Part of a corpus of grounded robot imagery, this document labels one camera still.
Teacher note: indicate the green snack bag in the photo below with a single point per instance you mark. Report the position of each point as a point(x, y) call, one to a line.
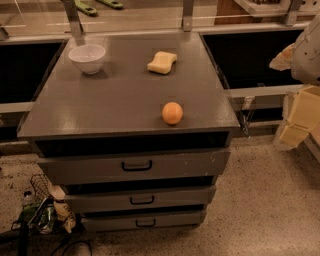
point(38, 217)

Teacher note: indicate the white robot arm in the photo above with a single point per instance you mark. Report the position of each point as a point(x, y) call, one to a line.
point(305, 64)

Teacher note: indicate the green tool left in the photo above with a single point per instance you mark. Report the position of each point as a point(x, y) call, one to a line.
point(86, 9)

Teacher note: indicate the green tool right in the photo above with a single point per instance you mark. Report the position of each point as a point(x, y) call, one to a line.
point(112, 4)

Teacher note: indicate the grey drawer cabinet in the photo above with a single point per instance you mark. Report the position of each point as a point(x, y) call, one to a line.
point(118, 111)

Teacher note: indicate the wooden board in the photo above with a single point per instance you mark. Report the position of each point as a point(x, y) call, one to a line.
point(229, 12)

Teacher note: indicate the metal bracket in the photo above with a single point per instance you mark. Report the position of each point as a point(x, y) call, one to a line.
point(292, 12)
point(187, 15)
point(73, 17)

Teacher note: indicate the metal bracket middle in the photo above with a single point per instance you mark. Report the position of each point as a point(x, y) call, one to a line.
point(187, 15)

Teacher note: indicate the tan paper snack bag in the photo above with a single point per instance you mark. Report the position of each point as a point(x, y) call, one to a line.
point(63, 210)

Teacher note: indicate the grey middle drawer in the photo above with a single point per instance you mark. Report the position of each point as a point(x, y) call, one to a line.
point(141, 199)

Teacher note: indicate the yellow sponge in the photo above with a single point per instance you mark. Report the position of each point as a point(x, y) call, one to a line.
point(162, 62)

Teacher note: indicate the metal bracket right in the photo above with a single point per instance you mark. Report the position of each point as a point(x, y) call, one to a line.
point(292, 12)

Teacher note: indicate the orange fruit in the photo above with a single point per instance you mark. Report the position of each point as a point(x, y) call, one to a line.
point(172, 113)

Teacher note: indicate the black wire basket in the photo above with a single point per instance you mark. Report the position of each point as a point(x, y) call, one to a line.
point(39, 183)

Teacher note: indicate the clear plastic bottle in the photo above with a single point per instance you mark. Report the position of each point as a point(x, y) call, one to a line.
point(28, 201)

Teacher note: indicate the metal bracket left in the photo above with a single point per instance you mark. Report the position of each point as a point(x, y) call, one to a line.
point(73, 17)

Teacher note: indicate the white bowl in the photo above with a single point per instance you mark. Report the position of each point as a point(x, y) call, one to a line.
point(88, 58)

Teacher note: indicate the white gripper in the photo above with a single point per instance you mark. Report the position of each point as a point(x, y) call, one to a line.
point(307, 57)

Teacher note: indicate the grey bottom drawer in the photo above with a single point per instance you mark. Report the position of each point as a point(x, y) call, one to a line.
point(144, 221)

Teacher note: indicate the grey top drawer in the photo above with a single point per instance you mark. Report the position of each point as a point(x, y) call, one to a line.
point(104, 168)

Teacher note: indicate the grey drawer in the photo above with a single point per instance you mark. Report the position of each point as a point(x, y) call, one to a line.
point(144, 221)
point(141, 199)
point(104, 168)

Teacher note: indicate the green tool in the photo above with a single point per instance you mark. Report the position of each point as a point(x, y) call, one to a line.
point(112, 4)
point(86, 9)

